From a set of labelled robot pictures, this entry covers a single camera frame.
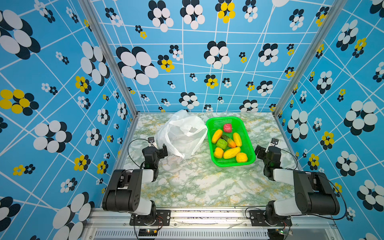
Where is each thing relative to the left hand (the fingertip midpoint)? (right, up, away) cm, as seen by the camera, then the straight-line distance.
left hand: (157, 144), depth 93 cm
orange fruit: (+39, -5, -1) cm, 39 cm away
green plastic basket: (+54, +12, +11) cm, 57 cm away
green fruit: (+41, 0, +1) cm, 41 cm away
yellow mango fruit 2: (+45, -5, -1) cm, 46 cm away
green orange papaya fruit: (+47, +1, +3) cm, 47 cm away
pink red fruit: (+47, +10, +11) cm, 50 cm away
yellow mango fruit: (+52, +3, +6) cm, 53 cm away
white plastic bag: (+14, +7, +7) cm, 17 cm away
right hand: (+69, -2, 0) cm, 69 cm away
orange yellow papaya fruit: (+39, +5, +9) cm, 40 cm away
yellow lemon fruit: (+52, -7, -4) cm, 53 cm away
